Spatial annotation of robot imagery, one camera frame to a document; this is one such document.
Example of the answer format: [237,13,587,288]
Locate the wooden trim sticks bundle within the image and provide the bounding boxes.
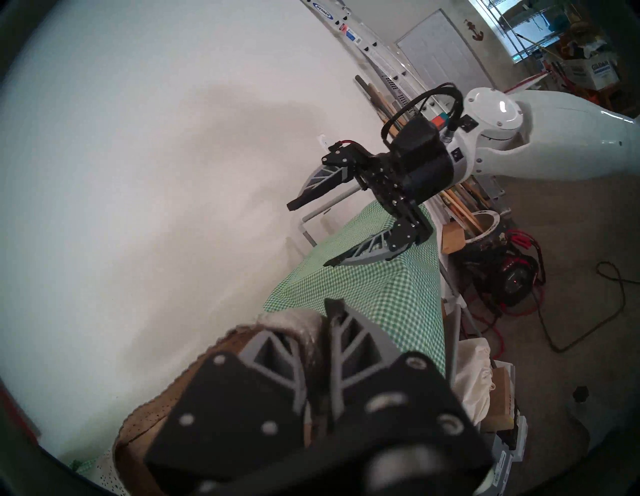
[354,75,493,236]

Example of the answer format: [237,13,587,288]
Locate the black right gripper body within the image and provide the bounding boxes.
[356,118,455,233]

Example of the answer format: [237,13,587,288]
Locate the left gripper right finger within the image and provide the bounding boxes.
[324,298,495,482]

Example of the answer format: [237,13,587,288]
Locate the silver perforated shoe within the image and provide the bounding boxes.
[95,307,332,496]

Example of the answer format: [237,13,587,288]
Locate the red black power tool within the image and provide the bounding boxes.
[462,229,547,361]

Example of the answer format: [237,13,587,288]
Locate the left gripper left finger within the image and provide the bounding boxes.
[144,327,311,483]

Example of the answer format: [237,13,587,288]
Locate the brown cardboard piece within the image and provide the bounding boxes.
[440,220,469,257]

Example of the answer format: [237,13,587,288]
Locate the aluminium ladder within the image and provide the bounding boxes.
[300,0,453,118]

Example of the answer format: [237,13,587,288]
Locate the black floor cable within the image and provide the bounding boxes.
[539,260,640,354]

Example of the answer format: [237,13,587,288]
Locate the cardboard box blue print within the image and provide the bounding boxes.
[564,56,621,92]

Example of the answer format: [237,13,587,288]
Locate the grey metal shoe rack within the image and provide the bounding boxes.
[298,186,483,381]

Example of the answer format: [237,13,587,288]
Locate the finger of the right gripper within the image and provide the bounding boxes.
[286,141,372,212]
[323,214,434,268]

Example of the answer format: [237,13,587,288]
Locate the cluttered metal storage shelf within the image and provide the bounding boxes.
[470,0,621,66]

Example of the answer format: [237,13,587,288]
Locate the cream drawstring cloth bag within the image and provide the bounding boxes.
[451,336,495,428]

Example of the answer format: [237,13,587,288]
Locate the grey robot base frame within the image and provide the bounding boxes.
[565,395,631,453]

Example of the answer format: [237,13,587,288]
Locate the white panel door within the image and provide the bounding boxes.
[397,9,493,96]

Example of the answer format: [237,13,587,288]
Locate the brown cardboard shoebox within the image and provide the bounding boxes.
[487,357,517,433]

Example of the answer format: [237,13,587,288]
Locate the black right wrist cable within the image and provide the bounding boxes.
[381,83,464,147]

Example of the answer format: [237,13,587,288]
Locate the white labelled shoebox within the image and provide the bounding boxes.
[492,430,530,493]

